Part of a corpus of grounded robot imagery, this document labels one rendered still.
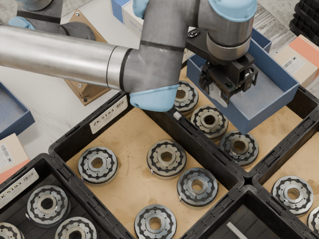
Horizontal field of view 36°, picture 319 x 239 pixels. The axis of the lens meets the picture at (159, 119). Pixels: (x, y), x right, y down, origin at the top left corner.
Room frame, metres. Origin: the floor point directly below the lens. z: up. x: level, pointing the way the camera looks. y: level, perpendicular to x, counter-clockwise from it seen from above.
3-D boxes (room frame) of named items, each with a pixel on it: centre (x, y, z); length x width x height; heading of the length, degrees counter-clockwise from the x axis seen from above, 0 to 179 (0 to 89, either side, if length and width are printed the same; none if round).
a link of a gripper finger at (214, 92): (0.52, -0.12, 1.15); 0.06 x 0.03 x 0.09; 35
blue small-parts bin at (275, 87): (0.59, -0.18, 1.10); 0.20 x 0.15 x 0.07; 36
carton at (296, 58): (0.87, -0.44, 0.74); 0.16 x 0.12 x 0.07; 131
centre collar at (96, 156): (0.50, 0.16, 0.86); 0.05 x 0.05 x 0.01
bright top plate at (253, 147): (0.54, -0.21, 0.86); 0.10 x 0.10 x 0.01
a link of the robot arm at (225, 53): (0.53, -0.13, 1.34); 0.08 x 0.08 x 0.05
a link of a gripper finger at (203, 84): (0.53, -0.10, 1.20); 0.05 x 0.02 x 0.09; 125
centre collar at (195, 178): (0.43, -0.09, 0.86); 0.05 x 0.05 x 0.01
